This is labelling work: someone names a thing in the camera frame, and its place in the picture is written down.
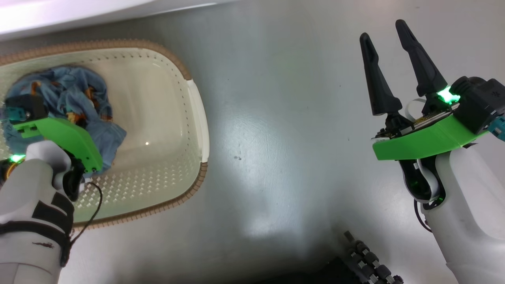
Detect white front-load washing machine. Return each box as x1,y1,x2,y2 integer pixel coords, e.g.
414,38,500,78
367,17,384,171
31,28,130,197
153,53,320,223
0,0,237,42

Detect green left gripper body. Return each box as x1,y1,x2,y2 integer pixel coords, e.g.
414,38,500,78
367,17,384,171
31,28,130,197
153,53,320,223
12,117,104,174

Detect teal left camera connector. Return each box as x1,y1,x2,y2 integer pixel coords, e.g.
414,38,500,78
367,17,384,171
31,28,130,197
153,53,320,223
0,107,26,122

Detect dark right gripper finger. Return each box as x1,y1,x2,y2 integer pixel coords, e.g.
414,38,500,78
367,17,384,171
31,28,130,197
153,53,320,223
395,19,448,97
359,33,403,116

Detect teal camera connector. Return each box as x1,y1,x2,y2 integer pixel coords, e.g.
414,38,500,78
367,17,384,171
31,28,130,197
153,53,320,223
488,116,505,141
0,107,26,122

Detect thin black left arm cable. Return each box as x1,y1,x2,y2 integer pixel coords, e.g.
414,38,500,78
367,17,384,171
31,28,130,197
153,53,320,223
70,181,103,246

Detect cream laundry basket brown rim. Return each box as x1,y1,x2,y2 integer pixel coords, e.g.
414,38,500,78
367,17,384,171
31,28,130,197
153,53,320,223
0,39,209,231

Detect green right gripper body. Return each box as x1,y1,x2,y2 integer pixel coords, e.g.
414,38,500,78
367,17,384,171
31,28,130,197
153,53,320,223
372,97,488,161

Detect teal right camera connector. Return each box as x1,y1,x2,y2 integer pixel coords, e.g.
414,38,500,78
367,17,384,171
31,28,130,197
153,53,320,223
488,116,505,141

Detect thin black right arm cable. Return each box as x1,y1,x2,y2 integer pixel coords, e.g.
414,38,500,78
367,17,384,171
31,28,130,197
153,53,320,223
413,199,432,233

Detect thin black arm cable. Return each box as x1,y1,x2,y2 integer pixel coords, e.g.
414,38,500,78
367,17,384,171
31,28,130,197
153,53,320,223
413,199,432,233
70,181,103,246

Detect blue patterned clothing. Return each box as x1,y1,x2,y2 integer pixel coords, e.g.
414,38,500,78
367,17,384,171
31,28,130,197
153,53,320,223
2,66,127,174

